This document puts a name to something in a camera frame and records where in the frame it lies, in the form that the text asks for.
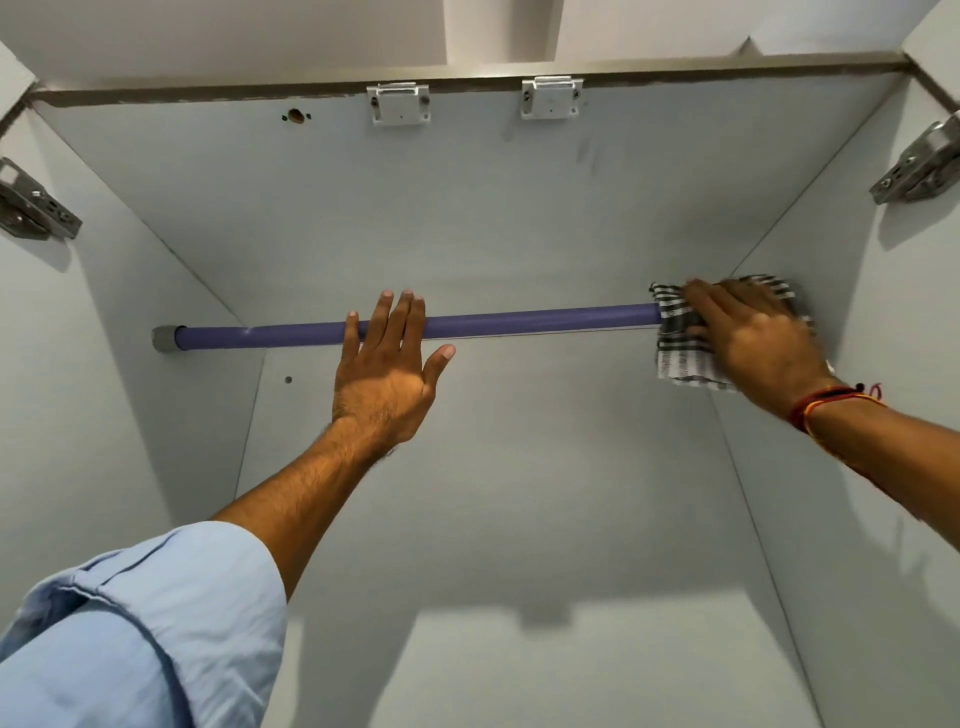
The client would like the person's left hand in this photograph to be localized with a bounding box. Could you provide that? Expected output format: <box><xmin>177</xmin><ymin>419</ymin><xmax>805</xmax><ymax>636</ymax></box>
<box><xmin>331</xmin><ymin>290</ymin><xmax>456</xmax><ymax>452</ymax></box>

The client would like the person's right hand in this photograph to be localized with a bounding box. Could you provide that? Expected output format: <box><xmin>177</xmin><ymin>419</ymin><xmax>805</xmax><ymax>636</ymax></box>
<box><xmin>683</xmin><ymin>278</ymin><xmax>836</xmax><ymax>418</ymax></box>

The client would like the black white checkered cloth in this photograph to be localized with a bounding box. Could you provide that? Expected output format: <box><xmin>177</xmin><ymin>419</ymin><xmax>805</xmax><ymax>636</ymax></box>
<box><xmin>648</xmin><ymin>273</ymin><xmax>817</xmax><ymax>393</ymax></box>

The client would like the person's right forearm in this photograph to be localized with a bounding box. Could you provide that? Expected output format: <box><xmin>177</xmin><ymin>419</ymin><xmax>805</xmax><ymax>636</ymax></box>
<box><xmin>804</xmin><ymin>391</ymin><xmax>960</xmax><ymax>526</ymax></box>

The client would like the person's left forearm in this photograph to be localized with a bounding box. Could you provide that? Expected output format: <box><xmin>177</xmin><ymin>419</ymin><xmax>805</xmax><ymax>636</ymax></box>
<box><xmin>212</xmin><ymin>414</ymin><xmax>396</xmax><ymax>603</ymax></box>

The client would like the purple closet rod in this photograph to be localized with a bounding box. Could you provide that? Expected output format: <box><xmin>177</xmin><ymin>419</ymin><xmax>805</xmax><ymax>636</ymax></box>
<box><xmin>175</xmin><ymin>303</ymin><xmax>666</xmax><ymax>353</ymax></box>

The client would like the white wardrobe cabinet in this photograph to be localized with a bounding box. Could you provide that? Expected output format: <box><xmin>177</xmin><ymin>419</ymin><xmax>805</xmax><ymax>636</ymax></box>
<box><xmin>0</xmin><ymin>0</ymin><xmax>960</xmax><ymax>728</ymax></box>

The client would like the white hinge mounting plate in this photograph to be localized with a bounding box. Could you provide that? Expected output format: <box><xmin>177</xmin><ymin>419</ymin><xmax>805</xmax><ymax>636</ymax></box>
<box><xmin>365</xmin><ymin>81</ymin><xmax>433</xmax><ymax>127</ymax></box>
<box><xmin>520</xmin><ymin>75</ymin><xmax>585</xmax><ymax>121</ymax></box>

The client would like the silver metal cabinet hinge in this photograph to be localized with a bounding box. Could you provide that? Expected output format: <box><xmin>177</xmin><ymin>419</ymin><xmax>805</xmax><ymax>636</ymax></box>
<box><xmin>0</xmin><ymin>156</ymin><xmax>84</xmax><ymax>242</ymax></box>
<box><xmin>869</xmin><ymin>111</ymin><xmax>960</xmax><ymax>206</ymax></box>

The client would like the light blue shirt sleeve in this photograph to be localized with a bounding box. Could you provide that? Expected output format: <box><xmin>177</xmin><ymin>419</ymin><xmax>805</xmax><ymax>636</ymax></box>
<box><xmin>0</xmin><ymin>520</ymin><xmax>291</xmax><ymax>728</ymax></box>

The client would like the red yellow thread wristband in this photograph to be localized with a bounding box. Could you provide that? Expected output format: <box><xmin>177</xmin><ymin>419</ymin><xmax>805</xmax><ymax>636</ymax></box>
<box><xmin>786</xmin><ymin>381</ymin><xmax>888</xmax><ymax>438</ymax></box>

